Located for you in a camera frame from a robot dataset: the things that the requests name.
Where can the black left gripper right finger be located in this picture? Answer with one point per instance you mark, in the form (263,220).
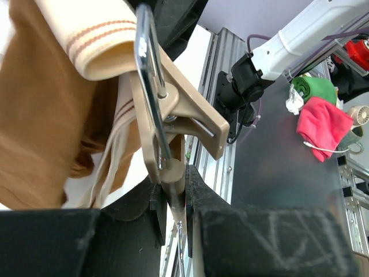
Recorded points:
(226,241)

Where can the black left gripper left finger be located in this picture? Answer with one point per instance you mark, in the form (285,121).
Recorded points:
(122,239)

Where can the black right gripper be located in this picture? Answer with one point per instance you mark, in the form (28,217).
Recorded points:
(175,21)

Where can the wooden clip hanger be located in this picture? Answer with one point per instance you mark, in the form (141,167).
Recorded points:
(184,111)

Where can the brown underwear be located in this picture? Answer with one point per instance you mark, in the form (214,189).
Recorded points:
(54,123)

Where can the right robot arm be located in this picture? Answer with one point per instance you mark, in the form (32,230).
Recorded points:
(257,69)

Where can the cream striped underwear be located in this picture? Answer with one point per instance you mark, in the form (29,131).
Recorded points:
(98,37)

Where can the white crumpled tissue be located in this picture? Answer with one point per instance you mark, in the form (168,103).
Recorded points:
(295,102)

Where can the green cloth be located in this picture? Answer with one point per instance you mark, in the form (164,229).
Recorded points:
(310,87)

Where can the red cloth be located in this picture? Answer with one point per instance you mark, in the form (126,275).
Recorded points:
(323,125)

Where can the small desk fan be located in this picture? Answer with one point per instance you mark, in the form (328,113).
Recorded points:
(359,114)

